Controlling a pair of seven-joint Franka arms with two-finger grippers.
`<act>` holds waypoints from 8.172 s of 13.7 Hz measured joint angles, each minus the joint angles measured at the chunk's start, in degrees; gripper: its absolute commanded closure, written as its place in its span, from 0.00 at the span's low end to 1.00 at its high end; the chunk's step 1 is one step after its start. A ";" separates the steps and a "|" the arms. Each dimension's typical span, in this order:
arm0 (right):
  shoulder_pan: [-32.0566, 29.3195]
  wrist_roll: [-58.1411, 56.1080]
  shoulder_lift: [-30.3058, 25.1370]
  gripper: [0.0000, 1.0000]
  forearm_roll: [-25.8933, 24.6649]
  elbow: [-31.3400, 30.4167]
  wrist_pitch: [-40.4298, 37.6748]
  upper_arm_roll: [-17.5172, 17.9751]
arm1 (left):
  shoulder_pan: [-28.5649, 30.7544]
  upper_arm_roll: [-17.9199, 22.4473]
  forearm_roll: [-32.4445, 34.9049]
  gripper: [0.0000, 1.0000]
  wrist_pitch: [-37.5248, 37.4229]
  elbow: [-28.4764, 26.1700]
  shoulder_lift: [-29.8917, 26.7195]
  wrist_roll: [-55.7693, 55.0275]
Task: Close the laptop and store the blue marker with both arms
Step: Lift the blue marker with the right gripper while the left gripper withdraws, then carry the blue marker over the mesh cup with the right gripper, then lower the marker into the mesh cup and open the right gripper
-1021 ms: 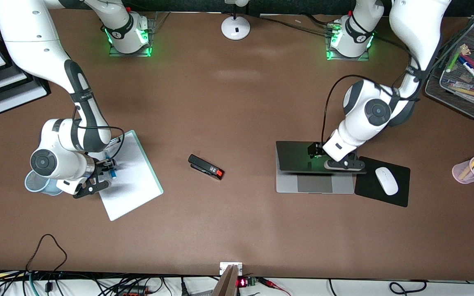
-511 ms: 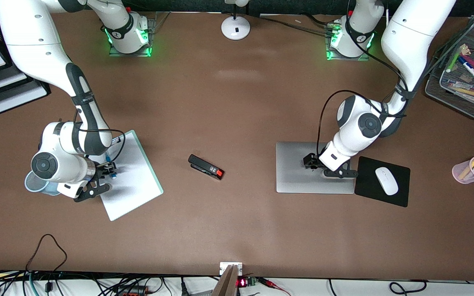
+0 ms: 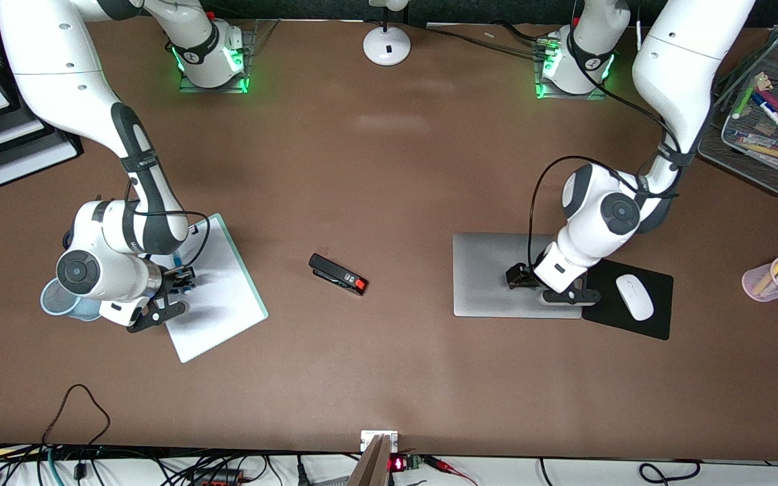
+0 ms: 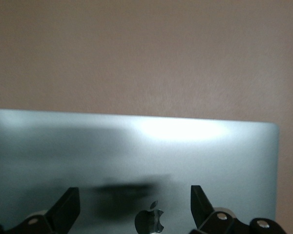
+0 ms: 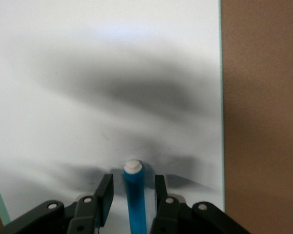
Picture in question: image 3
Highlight silver laptop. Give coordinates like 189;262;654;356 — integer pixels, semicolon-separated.
452;232;583;319

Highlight yellow marker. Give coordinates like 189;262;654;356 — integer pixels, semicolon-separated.
754;255;778;296

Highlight green marker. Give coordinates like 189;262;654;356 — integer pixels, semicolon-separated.
732;74;758;121

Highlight white marker with blue cap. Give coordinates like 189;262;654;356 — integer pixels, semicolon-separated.
752;91;778;142

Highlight white paper sheet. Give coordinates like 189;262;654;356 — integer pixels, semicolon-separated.
159;228;265;363

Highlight mint green clipboard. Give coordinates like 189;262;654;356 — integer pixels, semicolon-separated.
149;213;269;365

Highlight black mouse pad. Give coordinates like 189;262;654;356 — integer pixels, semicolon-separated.
581;256;675;342

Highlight white computer mouse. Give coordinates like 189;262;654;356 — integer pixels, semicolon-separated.
615;273;655;322

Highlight blue mesh pen cup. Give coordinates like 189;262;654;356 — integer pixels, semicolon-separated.
40;277;103;322

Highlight black stapler with orange tip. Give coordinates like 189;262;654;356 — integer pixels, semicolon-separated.
308;253;369;296

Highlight black stacked document tray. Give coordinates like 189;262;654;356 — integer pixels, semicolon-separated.
0;13;84;188

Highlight black device with orange connectors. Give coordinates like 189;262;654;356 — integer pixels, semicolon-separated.
186;468;249;485

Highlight small white box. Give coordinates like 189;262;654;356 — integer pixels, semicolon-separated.
361;431;398;452

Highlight wooden beam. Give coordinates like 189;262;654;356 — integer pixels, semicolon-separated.
348;434;391;486

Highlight black mesh desk tray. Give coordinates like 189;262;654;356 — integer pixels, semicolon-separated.
698;30;778;198

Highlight white round-base stand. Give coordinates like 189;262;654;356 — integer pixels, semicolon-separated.
363;0;411;67

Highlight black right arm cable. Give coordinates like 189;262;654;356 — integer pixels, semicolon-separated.
126;152;211;271

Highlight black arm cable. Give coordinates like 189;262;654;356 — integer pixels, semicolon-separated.
126;152;211;271
528;0;683;271

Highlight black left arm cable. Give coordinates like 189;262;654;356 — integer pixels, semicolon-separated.
528;0;683;271

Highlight black looped cable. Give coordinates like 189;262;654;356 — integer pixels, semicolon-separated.
41;383;111;486

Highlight red wire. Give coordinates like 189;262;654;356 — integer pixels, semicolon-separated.
423;456;479;486

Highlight teal cable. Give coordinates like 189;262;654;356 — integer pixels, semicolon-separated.
48;445;67;486

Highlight long black cable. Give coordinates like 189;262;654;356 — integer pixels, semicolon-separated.
423;26;548;60

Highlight black coiled cable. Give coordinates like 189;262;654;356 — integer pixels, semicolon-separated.
638;460;702;486

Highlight short black cable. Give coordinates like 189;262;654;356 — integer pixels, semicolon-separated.
494;20;559;48

